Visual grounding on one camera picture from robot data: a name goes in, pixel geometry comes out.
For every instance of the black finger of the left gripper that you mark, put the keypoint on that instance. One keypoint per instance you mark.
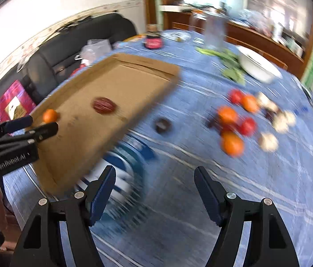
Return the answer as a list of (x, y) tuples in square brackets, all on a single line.
[(8, 127), (37, 134)]

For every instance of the clear glass pitcher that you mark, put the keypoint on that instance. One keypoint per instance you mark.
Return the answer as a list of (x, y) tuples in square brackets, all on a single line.
[(207, 29)]

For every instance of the red tomato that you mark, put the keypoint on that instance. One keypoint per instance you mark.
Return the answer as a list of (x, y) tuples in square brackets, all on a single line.
[(235, 96), (248, 127)]

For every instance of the dried red date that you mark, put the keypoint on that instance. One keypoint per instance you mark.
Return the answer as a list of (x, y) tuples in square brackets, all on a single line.
[(104, 106)]

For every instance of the white ceramic bowl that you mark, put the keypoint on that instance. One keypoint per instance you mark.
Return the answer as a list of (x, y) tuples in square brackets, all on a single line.
[(257, 66)]

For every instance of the white corn piece front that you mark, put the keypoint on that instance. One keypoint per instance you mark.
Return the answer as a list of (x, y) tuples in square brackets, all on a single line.
[(280, 124)]

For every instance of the person left hand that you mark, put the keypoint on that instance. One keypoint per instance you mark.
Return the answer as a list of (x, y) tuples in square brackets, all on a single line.
[(9, 227)]

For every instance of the green leafy vegetable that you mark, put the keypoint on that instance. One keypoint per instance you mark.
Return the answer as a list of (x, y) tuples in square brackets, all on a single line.
[(231, 69)]

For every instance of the dark purple plum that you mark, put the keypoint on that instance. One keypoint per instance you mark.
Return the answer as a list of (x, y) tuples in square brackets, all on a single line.
[(162, 125)]

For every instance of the small orange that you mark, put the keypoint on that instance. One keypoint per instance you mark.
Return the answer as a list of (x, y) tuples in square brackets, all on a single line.
[(50, 115)]

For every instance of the blue plaid tablecloth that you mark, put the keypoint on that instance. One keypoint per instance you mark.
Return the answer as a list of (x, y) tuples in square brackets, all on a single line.
[(156, 216)]

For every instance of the brown cardboard tray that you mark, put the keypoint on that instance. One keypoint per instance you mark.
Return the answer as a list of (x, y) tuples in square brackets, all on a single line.
[(134, 83)]

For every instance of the pink gift bag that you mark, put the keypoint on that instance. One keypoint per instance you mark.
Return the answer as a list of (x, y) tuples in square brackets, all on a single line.
[(15, 103)]

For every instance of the white corn piece right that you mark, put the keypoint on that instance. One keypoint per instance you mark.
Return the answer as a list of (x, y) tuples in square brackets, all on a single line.
[(290, 118)]

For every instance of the white corn cob piece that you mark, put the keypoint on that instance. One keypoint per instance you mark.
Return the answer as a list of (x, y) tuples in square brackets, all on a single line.
[(268, 142)]

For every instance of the clear plastic bag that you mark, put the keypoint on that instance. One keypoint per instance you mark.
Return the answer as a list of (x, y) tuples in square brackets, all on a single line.
[(94, 49)]

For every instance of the wooden sideboard cabinet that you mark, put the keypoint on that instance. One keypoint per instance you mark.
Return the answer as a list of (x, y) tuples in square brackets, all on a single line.
[(175, 18)]

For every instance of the white corn piece left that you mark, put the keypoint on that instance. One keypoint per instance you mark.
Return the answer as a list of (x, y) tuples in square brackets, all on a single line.
[(262, 100)]

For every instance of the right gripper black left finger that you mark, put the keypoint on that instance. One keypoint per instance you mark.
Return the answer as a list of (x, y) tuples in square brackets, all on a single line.
[(40, 242)]

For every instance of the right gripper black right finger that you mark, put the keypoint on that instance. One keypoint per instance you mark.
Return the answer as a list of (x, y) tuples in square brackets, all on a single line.
[(269, 241)]

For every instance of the black leather sofa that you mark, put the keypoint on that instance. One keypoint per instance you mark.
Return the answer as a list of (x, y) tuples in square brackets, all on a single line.
[(55, 59)]

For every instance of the orange tangerine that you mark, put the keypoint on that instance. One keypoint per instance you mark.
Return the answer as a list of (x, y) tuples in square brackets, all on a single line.
[(232, 144), (227, 115), (250, 104)]

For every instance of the pink labelled jar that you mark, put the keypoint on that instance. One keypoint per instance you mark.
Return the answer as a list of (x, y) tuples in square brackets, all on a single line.
[(153, 39)]

